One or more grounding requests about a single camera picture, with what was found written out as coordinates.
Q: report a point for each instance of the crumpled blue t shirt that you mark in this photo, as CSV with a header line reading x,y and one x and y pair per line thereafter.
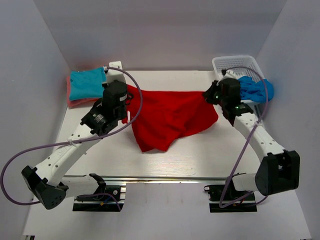
x,y
250,90

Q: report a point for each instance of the folded pink t shirt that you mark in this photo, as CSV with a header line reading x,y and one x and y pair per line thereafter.
x,y
74,103

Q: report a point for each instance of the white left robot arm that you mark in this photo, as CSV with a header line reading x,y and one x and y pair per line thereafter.
x,y
47,180

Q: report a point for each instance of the folded teal t shirt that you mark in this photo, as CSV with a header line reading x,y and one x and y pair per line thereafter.
x,y
87,84

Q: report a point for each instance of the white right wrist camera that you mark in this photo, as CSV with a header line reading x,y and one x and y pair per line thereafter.
x,y
230,74

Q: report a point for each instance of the red t shirt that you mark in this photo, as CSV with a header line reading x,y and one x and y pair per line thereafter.
x,y
161,117

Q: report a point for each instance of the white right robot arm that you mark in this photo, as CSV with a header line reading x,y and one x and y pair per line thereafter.
x,y
279,169

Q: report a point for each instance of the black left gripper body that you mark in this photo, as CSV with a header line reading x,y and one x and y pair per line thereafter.
x,y
123,113

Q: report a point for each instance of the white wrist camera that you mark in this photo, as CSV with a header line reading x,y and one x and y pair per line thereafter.
x,y
230,74
112,75

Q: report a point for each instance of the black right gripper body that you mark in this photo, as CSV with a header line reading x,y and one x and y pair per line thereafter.
x,y
215,96

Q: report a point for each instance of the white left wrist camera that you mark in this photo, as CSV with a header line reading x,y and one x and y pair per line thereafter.
x,y
112,75

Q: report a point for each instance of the white plastic basket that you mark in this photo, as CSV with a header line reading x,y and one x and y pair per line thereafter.
x,y
243,64

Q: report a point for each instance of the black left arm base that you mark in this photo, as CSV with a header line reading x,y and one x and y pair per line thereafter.
x,y
112,201

